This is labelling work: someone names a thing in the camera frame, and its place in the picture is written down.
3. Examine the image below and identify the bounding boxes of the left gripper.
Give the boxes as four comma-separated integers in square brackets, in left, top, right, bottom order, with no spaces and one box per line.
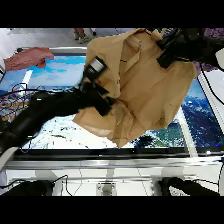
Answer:
[79,81,117,117]

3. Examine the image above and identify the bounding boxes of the tan long-sleeved shirt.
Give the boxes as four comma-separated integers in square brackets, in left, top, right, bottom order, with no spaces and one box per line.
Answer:
[72,28,198,149]

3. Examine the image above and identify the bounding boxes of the person's legs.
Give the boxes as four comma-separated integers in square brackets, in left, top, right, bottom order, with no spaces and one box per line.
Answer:
[73,28,98,45]

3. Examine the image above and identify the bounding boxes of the red garment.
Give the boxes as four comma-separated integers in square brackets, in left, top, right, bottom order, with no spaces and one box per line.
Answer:
[3,46,55,72]

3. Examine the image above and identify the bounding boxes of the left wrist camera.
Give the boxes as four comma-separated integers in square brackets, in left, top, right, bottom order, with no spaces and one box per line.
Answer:
[82,55,108,84]

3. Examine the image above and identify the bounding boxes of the silver frame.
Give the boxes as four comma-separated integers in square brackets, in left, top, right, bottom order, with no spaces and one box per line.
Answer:
[0,45,224,197]

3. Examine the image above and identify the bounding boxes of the black cable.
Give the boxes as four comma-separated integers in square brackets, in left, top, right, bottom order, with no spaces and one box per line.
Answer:
[52,174,83,197]
[0,81,79,99]
[199,62,224,116]

